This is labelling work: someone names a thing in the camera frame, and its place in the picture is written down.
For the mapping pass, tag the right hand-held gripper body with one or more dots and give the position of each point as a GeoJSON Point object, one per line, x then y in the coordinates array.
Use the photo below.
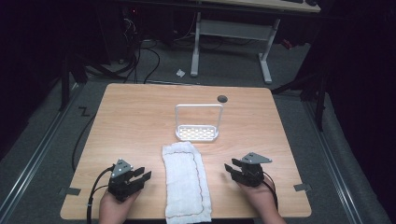
{"type": "Point", "coordinates": [251, 170]}

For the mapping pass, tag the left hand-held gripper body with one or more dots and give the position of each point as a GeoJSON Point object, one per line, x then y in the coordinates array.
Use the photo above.
{"type": "Point", "coordinates": [120, 183]}

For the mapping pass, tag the white towel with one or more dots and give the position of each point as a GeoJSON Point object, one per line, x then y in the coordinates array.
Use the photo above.
{"type": "Point", "coordinates": [186, 183]}

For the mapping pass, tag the white towel rack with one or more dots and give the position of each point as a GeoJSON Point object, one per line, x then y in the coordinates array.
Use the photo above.
{"type": "Point", "coordinates": [198, 123]}

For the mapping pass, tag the person's left hand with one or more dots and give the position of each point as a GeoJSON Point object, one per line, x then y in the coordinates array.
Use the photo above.
{"type": "Point", "coordinates": [115, 209]}

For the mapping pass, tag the person's right hand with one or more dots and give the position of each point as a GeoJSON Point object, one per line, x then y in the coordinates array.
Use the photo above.
{"type": "Point", "coordinates": [261, 200]}

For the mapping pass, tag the grey tape strip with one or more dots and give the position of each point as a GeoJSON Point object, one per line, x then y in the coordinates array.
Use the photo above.
{"type": "Point", "coordinates": [302, 187]}
{"type": "Point", "coordinates": [69, 191]}

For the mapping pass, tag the black table grommet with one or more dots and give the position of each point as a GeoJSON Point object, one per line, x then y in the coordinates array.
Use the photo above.
{"type": "Point", "coordinates": [222, 99]}

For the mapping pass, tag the black metal stand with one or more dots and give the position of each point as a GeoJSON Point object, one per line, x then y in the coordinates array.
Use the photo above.
{"type": "Point", "coordinates": [311, 90]}
{"type": "Point", "coordinates": [67, 81]}

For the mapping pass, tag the crumpled white paper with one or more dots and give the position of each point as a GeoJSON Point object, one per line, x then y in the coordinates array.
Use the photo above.
{"type": "Point", "coordinates": [180, 73]}

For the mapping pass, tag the white-legged desk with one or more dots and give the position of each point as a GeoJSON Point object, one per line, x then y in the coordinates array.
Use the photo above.
{"type": "Point", "coordinates": [236, 37]}

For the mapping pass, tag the metal floor rail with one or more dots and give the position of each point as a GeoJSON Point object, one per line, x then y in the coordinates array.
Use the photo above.
{"type": "Point", "coordinates": [35, 152]}
{"type": "Point", "coordinates": [331, 161]}

